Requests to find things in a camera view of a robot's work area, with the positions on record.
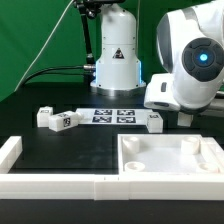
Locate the black camera stand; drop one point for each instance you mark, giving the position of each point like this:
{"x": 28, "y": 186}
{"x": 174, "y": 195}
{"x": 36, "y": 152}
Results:
{"x": 89, "y": 9}

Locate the white U-shaped fence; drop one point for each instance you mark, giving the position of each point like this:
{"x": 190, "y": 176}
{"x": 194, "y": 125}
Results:
{"x": 122, "y": 186}

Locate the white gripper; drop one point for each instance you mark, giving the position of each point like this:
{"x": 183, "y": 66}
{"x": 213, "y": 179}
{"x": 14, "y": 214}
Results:
{"x": 158, "y": 94}

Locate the white square tabletop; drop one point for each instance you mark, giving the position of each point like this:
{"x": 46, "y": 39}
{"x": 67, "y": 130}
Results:
{"x": 169, "y": 153}

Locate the white marker sheet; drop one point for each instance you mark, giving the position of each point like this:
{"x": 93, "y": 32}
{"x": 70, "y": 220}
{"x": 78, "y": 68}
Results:
{"x": 113, "y": 116}

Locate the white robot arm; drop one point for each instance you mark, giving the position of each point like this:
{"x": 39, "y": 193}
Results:
{"x": 190, "y": 46}

